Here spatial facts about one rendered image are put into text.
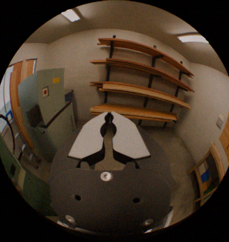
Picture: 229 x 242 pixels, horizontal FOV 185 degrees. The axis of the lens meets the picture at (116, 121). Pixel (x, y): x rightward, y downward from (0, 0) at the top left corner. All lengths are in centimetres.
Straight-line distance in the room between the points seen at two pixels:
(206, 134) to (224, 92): 132
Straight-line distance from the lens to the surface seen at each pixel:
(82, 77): 201
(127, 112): 160
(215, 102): 253
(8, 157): 84
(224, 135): 241
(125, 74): 190
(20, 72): 230
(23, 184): 86
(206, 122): 253
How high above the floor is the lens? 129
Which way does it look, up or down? 32 degrees down
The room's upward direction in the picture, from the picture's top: 8 degrees clockwise
